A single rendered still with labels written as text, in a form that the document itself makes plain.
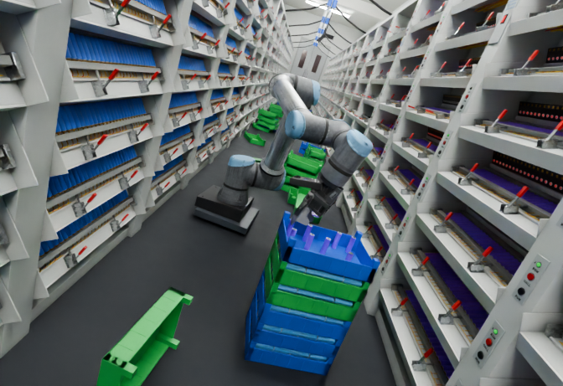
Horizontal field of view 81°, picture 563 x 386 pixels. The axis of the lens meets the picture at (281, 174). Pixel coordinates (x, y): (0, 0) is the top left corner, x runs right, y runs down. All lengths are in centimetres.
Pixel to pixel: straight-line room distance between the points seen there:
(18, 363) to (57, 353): 9
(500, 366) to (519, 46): 110
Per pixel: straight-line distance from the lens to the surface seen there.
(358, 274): 111
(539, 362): 96
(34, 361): 122
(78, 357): 122
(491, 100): 155
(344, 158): 102
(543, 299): 98
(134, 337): 99
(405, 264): 153
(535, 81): 127
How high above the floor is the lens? 92
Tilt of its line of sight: 16 degrees down
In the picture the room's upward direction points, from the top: 19 degrees clockwise
